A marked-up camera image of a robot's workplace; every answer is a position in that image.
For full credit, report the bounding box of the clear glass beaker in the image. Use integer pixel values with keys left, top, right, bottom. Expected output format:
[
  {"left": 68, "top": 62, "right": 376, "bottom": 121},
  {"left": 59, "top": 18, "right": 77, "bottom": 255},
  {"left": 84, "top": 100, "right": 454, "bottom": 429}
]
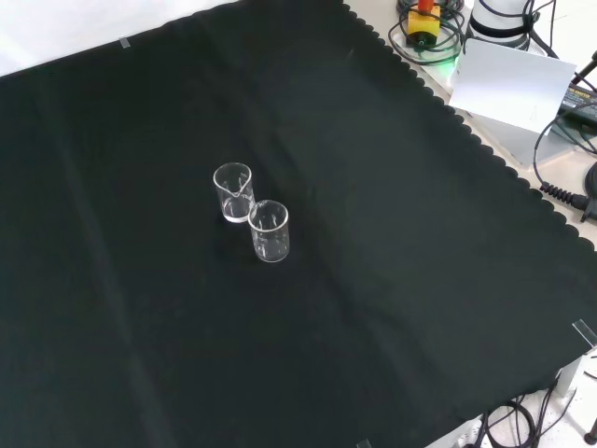
[
  {"left": 213, "top": 161, "right": 256, "bottom": 225},
  {"left": 247, "top": 199, "right": 290, "bottom": 264}
]

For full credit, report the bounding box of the black scalloped bench cloth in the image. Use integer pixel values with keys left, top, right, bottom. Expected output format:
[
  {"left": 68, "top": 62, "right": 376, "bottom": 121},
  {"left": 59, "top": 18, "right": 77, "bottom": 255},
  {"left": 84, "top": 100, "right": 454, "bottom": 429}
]
[{"left": 0, "top": 0, "right": 597, "bottom": 448}]

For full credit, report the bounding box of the grey board stand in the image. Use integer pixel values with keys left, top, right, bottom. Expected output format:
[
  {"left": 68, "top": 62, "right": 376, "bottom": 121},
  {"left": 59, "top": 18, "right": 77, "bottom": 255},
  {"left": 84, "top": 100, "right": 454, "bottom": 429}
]
[{"left": 465, "top": 108, "right": 585, "bottom": 167}]

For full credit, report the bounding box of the yellow stop button box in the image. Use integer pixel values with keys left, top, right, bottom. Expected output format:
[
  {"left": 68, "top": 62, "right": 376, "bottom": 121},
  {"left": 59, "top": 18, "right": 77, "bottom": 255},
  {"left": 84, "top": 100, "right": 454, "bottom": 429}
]
[{"left": 407, "top": 0, "right": 442, "bottom": 49}]

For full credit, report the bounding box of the pale white board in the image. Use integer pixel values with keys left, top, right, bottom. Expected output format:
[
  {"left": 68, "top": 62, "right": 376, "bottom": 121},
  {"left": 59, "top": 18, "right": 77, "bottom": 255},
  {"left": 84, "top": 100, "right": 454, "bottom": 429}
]
[{"left": 448, "top": 37, "right": 578, "bottom": 137}]

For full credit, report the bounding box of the black power adapter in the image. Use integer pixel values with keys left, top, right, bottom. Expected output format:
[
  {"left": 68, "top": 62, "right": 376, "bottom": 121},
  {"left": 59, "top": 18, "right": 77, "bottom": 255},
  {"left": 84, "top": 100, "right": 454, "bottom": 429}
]
[{"left": 556, "top": 82, "right": 597, "bottom": 125}]

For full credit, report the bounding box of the black tripod leg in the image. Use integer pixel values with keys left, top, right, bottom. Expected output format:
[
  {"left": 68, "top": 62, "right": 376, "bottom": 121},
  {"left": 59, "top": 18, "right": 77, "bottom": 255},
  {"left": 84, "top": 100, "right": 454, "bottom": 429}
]
[{"left": 570, "top": 48, "right": 597, "bottom": 88}]

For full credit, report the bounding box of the green cable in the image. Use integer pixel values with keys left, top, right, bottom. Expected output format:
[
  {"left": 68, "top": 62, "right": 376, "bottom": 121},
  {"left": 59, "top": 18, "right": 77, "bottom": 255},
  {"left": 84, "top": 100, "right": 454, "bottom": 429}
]
[{"left": 388, "top": 6, "right": 468, "bottom": 65}]

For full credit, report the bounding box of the black ribbed plug cable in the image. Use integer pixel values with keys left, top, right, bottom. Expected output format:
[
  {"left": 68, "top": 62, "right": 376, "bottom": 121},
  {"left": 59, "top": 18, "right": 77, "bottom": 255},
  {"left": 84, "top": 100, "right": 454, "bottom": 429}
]
[{"left": 533, "top": 113, "right": 597, "bottom": 223}]

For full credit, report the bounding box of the black looped floor cable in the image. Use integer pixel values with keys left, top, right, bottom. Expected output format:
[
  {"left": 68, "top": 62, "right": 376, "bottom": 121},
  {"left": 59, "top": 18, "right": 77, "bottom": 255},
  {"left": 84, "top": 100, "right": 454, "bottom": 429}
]
[{"left": 479, "top": 401, "right": 538, "bottom": 448}]

